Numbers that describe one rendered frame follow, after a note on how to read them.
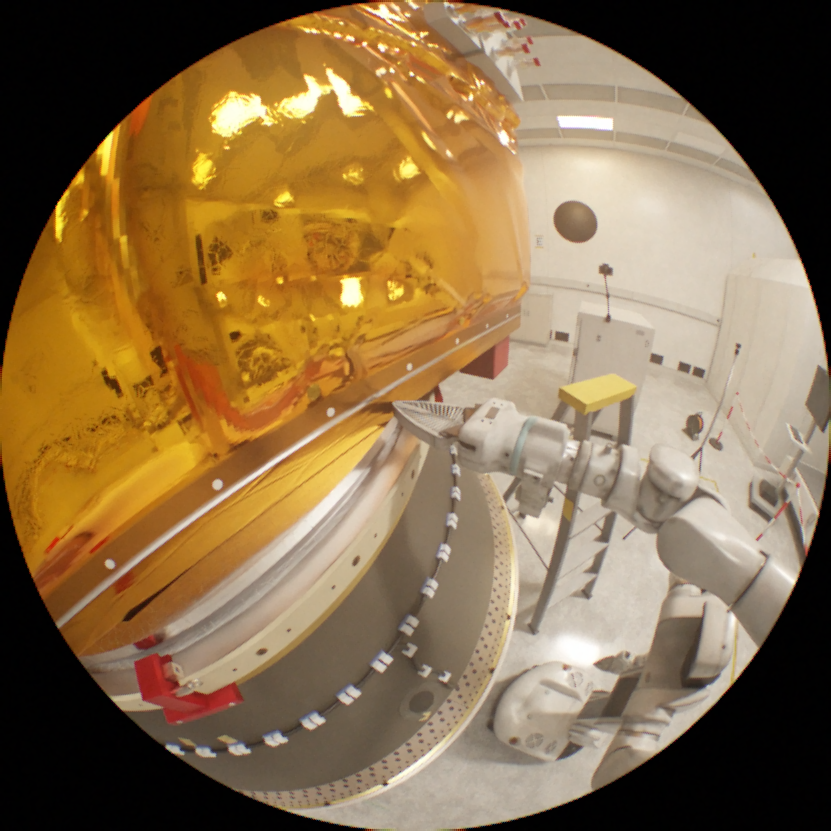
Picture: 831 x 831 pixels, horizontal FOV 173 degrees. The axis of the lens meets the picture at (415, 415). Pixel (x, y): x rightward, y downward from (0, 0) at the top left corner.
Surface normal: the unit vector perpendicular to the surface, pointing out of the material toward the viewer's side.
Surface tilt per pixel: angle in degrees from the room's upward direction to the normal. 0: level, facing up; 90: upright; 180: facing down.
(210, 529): 90
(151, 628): 0
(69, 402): 91
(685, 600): 32
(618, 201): 90
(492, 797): 0
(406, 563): 62
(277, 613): 0
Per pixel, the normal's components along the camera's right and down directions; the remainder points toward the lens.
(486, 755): -0.07, -0.85
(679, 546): -0.98, 0.15
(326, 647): 0.68, -0.17
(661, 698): -0.44, -0.89
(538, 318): -0.57, 0.47
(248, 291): 0.83, -0.33
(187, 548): 0.80, 0.25
